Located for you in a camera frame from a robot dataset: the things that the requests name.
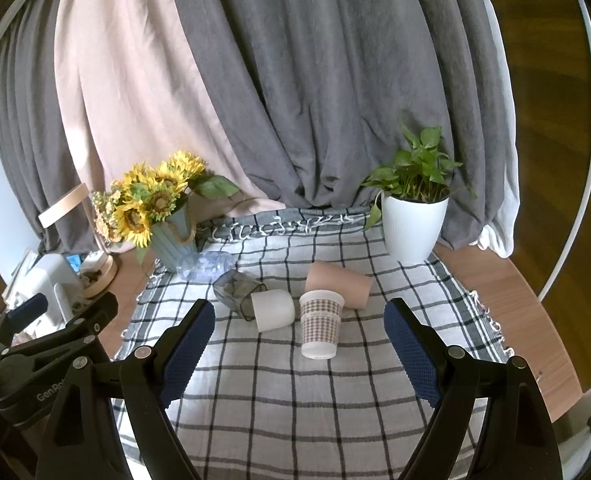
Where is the white cup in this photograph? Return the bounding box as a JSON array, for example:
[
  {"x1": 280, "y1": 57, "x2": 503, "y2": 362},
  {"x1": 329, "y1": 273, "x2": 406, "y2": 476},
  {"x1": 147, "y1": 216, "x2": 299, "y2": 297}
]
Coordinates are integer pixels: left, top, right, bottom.
[{"x1": 250, "y1": 288, "x2": 297, "y2": 333}]

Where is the grey curtain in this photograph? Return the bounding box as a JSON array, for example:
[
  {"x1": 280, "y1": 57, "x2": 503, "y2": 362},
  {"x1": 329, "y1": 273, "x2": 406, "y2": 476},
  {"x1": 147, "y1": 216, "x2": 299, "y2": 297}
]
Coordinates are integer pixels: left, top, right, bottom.
[
  {"x1": 0, "y1": 2, "x2": 102, "y2": 257},
  {"x1": 167, "y1": 0, "x2": 520, "y2": 257}
]

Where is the brown patterned paper cup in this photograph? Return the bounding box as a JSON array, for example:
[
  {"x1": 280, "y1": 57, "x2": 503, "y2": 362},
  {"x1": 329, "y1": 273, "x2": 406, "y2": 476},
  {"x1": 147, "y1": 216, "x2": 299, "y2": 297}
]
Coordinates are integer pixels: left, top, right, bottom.
[{"x1": 299, "y1": 289, "x2": 345, "y2": 360}]

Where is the pink curtain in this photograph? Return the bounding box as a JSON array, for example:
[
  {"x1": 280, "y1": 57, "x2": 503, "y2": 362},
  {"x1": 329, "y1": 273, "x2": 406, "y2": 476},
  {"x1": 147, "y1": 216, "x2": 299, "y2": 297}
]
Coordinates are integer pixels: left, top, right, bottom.
[{"x1": 54, "y1": 0, "x2": 287, "y2": 222}]

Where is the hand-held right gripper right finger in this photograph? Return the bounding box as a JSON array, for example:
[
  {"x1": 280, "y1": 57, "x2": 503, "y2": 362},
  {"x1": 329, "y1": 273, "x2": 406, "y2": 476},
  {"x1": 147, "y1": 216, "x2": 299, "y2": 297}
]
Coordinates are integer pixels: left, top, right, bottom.
[{"x1": 383, "y1": 298, "x2": 564, "y2": 480}]

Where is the sunflower bouquet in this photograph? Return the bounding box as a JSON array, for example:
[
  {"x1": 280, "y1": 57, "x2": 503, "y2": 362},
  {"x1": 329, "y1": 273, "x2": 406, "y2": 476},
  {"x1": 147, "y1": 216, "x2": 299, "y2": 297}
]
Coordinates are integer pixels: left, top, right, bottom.
[{"x1": 109, "y1": 149, "x2": 241, "y2": 261}]

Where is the checked tablecloth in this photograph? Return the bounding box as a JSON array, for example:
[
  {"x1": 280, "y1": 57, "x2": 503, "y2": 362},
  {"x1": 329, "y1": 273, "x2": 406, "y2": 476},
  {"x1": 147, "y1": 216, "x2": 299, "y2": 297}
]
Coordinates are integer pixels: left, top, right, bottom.
[{"x1": 112, "y1": 207, "x2": 509, "y2": 480}]

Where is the white appliance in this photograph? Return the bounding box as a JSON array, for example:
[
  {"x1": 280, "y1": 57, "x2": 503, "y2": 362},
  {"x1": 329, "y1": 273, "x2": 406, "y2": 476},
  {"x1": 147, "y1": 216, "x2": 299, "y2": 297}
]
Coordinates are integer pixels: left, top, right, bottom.
[{"x1": 22, "y1": 253, "x2": 79, "y2": 332}]

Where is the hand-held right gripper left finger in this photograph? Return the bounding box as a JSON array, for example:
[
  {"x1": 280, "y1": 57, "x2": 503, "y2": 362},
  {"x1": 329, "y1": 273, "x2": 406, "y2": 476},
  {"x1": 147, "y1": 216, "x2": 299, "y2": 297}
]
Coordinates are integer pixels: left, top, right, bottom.
[{"x1": 40, "y1": 299, "x2": 216, "y2": 480}]

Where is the pink cup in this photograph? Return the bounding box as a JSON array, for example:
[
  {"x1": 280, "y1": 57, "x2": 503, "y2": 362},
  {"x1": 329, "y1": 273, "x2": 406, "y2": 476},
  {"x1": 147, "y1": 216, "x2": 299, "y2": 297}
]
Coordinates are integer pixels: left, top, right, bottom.
[{"x1": 305, "y1": 260, "x2": 374, "y2": 310}]

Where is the small yellow flower bunch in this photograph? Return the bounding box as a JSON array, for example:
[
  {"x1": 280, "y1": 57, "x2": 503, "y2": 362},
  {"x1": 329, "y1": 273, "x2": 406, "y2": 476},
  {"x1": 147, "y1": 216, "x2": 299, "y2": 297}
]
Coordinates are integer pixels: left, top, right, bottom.
[{"x1": 90, "y1": 187, "x2": 126, "y2": 246}]

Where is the clear plastic bottle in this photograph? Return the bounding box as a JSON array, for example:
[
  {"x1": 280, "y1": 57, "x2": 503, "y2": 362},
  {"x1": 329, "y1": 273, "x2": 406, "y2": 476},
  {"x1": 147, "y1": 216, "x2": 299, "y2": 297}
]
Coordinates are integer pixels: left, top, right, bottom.
[{"x1": 174, "y1": 251, "x2": 234, "y2": 281}]

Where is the pale blue vase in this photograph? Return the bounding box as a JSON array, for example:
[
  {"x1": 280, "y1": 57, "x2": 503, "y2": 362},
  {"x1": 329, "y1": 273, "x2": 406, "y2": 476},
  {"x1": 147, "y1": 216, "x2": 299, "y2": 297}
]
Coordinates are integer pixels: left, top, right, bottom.
[{"x1": 150, "y1": 207, "x2": 199, "y2": 274}]

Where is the white sheer curtain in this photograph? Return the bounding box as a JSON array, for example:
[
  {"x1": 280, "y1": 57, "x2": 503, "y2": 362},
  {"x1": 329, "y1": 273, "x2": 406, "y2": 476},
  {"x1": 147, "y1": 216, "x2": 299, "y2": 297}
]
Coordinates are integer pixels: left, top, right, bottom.
[{"x1": 474, "y1": 0, "x2": 522, "y2": 261}]

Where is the white ribbed plant pot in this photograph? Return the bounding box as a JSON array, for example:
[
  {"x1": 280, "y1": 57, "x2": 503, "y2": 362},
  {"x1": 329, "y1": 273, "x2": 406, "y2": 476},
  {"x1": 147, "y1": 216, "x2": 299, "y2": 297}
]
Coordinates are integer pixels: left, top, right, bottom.
[{"x1": 381, "y1": 193, "x2": 450, "y2": 266}]

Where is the grey transparent cup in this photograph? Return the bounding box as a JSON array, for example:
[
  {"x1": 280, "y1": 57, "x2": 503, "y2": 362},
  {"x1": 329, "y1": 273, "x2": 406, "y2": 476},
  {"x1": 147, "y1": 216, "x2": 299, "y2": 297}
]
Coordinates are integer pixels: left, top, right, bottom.
[{"x1": 212, "y1": 269, "x2": 269, "y2": 321}]

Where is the green leafy plant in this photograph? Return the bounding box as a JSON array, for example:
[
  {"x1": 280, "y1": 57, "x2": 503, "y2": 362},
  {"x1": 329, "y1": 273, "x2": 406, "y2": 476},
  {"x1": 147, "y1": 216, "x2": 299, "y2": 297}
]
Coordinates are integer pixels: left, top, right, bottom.
[{"x1": 359, "y1": 124, "x2": 477, "y2": 232}]

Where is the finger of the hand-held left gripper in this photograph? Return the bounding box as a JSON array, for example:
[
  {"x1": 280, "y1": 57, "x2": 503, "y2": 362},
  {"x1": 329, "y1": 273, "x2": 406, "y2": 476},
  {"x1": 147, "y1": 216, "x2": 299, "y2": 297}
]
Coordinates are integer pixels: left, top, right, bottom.
[
  {"x1": 0, "y1": 294, "x2": 49, "y2": 356},
  {"x1": 5, "y1": 291, "x2": 121, "y2": 361}
]

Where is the wooden desk lamp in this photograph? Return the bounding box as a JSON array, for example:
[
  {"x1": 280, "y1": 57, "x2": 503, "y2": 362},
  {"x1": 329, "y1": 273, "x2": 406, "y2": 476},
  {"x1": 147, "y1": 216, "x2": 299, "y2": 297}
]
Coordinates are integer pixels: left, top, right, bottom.
[{"x1": 38, "y1": 183, "x2": 119, "y2": 301}]

